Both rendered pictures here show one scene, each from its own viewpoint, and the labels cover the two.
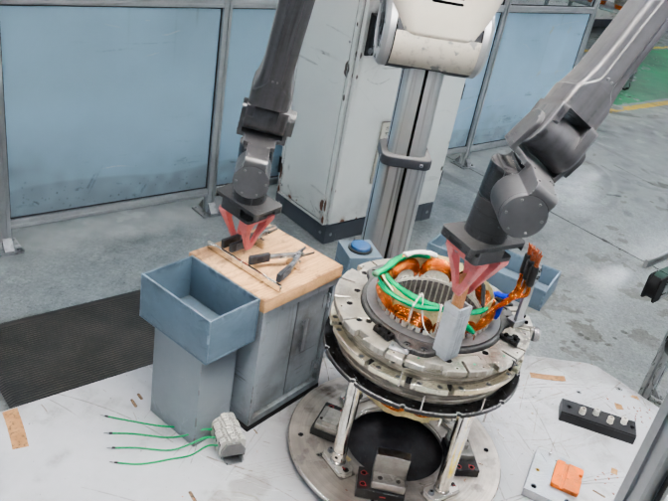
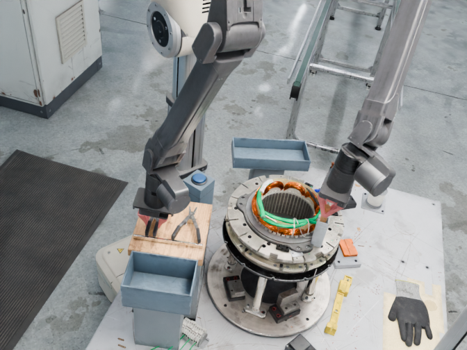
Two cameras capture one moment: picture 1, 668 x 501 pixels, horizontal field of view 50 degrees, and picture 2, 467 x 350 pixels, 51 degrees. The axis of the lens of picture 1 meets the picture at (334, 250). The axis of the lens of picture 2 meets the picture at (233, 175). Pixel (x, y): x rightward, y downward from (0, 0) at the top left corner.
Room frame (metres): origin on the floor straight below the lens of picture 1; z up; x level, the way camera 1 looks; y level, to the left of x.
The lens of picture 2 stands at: (0.31, 0.50, 2.04)
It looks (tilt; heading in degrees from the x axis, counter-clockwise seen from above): 41 degrees down; 325
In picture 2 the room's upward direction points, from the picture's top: 8 degrees clockwise
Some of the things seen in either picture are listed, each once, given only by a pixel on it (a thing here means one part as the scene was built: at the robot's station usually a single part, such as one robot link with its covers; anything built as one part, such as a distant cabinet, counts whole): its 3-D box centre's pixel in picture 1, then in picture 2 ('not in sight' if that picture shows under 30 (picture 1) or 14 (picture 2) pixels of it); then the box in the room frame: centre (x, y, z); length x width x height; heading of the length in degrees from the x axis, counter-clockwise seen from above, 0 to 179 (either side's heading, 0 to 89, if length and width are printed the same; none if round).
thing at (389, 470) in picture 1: (391, 470); (289, 301); (0.88, -0.16, 0.85); 0.06 x 0.04 x 0.05; 88
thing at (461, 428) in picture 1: (455, 446); (315, 273); (0.90, -0.25, 0.91); 0.02 x 0.02 x 0.21
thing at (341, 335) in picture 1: (351, 343); (262, 259); (0.92, -0.05, 1.06); 0.09 x 0.04 x 0.01; 46
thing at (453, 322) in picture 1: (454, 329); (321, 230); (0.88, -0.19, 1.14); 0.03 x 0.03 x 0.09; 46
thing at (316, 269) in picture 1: (266, 264); (172, 228); (1.11, 0.11, 1.05); 0.20 x 0.19 x 0.02; 145
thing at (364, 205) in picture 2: not in sight; (377, 194); (1.13, -0.74, 0.83); 0.09 x 0.09 x 0.10; 44
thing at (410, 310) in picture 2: not in sight; (411, 311); (0.71, -0.51, 0.79); 0.24 x 0.13 x 0.02; 134
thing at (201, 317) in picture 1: (194, 356); (160, 305); (0.98, 0.20, 0.92); 0.17 x 0.11 x 0.28; 55
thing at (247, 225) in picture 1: (246, 223); (155, 214); (1.11, 0.16, 1.12); 0.07 x 0.07 x 0.09; 55
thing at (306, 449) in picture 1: (394, 443); (268, 279); (1.00, -0.17, 0.80); 0.39 x 0.39 x 0.01
